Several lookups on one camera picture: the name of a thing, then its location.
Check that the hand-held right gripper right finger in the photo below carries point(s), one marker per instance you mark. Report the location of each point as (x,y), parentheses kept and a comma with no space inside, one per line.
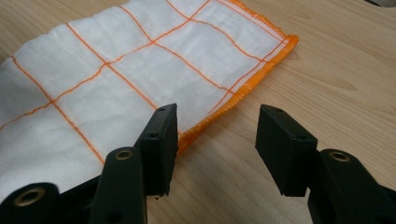
(285,152)

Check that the white cloth with orange edge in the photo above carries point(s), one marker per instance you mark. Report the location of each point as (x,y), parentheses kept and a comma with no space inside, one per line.
(102,77)

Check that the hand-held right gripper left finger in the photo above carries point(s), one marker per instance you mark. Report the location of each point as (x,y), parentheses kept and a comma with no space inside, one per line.
(157,149)

